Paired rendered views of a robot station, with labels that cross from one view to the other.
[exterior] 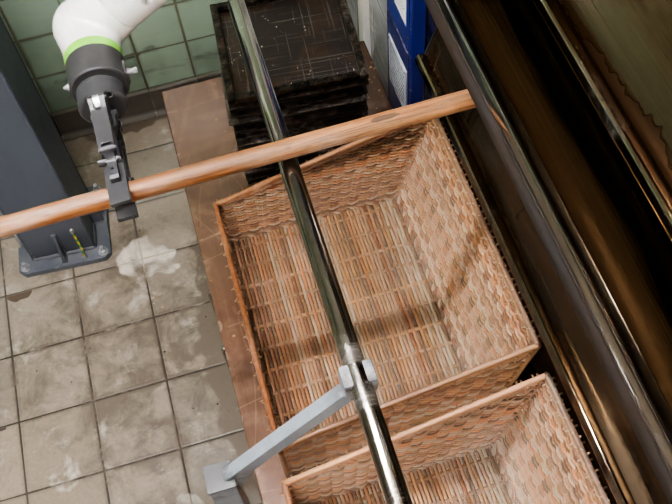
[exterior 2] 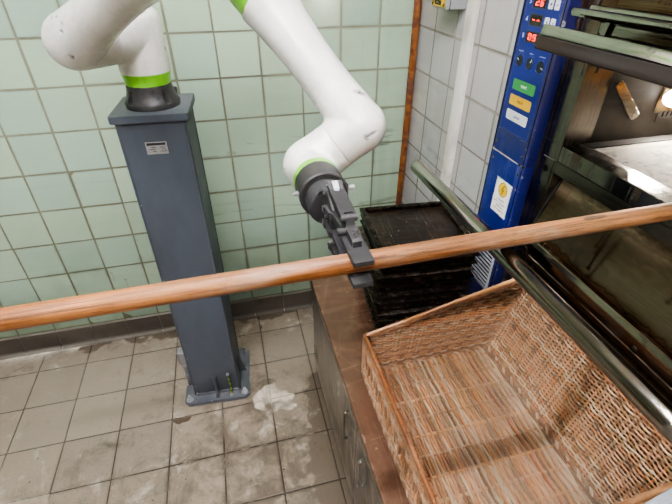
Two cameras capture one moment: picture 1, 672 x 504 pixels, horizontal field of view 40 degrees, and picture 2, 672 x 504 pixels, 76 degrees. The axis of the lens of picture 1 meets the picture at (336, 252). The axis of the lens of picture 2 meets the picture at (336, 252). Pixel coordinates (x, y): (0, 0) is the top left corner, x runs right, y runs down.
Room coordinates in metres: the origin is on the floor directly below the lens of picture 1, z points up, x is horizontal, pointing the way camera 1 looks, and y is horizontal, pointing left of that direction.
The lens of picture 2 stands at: (0.30, 0.36, 1.56)
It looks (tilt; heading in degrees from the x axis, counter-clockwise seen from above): 35 degrees down; 356
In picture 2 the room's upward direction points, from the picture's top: straight up
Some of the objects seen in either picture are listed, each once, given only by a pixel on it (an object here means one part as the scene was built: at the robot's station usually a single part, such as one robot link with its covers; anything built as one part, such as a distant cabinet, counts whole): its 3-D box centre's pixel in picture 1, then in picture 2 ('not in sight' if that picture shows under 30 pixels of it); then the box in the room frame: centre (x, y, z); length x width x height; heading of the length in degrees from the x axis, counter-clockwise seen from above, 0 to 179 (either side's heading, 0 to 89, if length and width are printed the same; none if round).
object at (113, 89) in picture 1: (104, 113); (331, 209); (0.95, 0.33, 1.19); 0.09 x 0.07 x 0.08; 11
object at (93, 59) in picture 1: (100, 78); (323, 190); (1.02, 0.34, 1.19); 0.12 x 0.06 x 0.09; 101
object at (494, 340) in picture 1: (361, 286); (497, 406); (0.86, -0.04, 0.72); 0.56 x 0.49 x 0.28; 10
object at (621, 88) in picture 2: not in sight; (625, 100); (1.25, -0.36, 1.28); 0.09 x 0.02 x 0.09; 100
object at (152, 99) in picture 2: not in sight; (154, 88); (1.63, 0.81, 1.23); 0.26 x 0.15 x 0.06; 7
